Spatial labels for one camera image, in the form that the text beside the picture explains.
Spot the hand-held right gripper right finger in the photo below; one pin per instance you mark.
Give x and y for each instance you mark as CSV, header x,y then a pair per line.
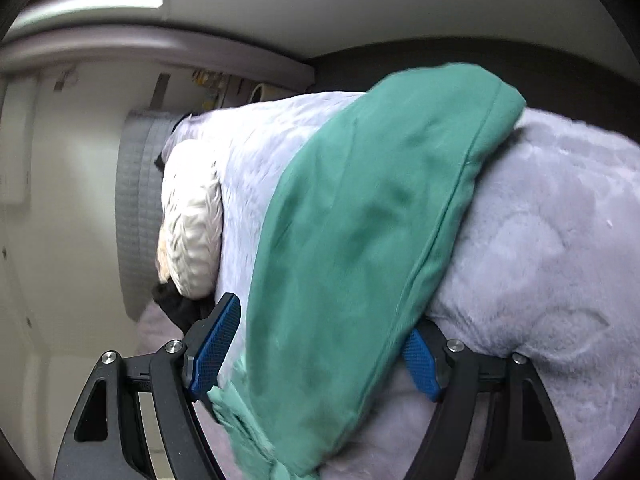
x,y
422,366

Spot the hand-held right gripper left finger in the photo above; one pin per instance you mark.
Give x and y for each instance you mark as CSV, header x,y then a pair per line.
x,y
215,345

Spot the green garment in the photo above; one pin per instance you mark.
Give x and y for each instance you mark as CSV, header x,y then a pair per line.
x,y
350,235

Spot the black cloth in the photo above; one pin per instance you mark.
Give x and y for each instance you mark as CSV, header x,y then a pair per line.
x,y
177,305

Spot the white knitted pillow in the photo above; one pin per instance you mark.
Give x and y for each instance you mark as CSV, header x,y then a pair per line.
x,y
192,230

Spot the grey quilted cloth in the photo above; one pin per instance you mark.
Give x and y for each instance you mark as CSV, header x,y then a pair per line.
x,y
140,200

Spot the lilac plush blanket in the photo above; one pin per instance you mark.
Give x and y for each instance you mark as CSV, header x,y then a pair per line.
x,y
550,260

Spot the white wardrobe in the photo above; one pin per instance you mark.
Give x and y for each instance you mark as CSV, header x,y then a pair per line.
x,y
45,210

